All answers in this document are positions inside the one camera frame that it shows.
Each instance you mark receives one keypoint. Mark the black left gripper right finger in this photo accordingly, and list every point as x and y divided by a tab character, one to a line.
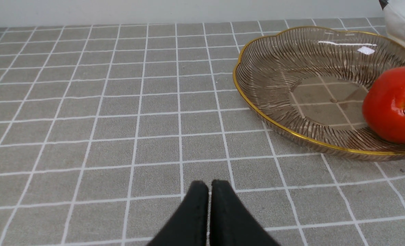
231	224

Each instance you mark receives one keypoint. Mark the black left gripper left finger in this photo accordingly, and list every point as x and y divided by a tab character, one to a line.
188	224

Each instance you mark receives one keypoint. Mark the red round fruit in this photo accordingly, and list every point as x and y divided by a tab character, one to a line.
384	106

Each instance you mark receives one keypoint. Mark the gold-rimmed ribbed glass plate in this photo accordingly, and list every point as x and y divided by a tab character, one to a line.
308	84

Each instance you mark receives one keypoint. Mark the white cloth tote bag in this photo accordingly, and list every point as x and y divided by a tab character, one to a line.
394	17

